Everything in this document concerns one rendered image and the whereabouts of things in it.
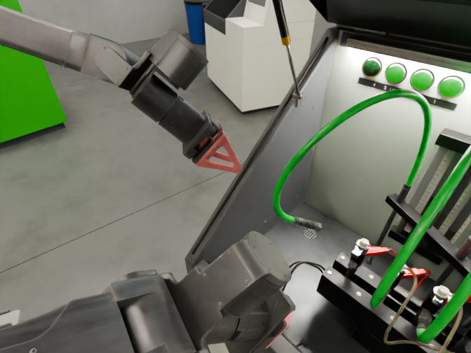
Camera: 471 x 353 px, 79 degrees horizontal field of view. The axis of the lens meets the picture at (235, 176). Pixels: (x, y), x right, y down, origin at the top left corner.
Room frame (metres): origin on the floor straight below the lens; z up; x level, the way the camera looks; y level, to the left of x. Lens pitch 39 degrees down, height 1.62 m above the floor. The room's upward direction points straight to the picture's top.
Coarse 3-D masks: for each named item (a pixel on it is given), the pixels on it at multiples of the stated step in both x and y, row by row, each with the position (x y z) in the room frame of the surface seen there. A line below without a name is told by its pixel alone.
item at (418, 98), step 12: (384, 96) 0.47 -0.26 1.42; (396, 96) 0.48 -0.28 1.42; (408, 96) 0.49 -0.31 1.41; (420, 96) 0.50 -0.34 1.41; (360, 108) 0.45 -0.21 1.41; (336, 120) 0.44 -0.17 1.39; (324, 132) 0.43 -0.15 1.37; (312, 144) 0.42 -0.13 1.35; (300, 156) 0.42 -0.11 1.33; (420, 156) 0.54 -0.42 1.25; (288, 168) 0.41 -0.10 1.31; (408, 180) 0.54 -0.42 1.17; (276, 192) 0.40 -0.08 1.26; (276, 204) 0.40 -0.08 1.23; (288, 216) 0.42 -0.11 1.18
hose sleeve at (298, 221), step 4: (296, 216) 0.43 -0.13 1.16; (296, 220) 0.42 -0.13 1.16; (300, 220) 0.43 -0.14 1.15; (304, 220) 0.43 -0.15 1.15; (308, 220) 0.45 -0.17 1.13; (296, 224) 0.42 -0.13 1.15; (300, 224) 0.42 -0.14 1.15; (304, 224) 0.43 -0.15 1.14; (308, 224) 0.43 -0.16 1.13; (312, 224) 0.44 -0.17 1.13; (316, 224) 0.45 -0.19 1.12; (312, 228) 0.44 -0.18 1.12
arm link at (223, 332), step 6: (228, 318) 0.13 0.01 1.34; (234, 318) 0.14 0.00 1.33; (222, 324) 0.13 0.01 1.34; (228, 324) 0.13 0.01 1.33; (234, 324) 0.13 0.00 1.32; (216, 330) 0.12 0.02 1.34; (222, 330) 0.12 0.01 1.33; (228, 330) 0.13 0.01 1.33; (234, 330) 0.13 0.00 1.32; (210, 336) 0.11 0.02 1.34; (216, 336) 0.12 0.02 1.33; (222, 336) 0.12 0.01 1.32; (228, 336) 0.12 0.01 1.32; (210, 342) 0.11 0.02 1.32; (216, 342) 0.12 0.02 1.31
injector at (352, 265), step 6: (360, 240) 0.41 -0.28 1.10; (366, 252) 0.39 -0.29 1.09; (354, 258) 0.40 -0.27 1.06; (360, 258) 0.39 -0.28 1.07; (348, 264) 0.38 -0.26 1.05; (354, 264) 0.38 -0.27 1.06; (360, 264) 0.39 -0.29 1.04; (348, 270) 0.40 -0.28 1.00; (354, 270) 0.39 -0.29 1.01; (348, 276) 0.40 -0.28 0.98
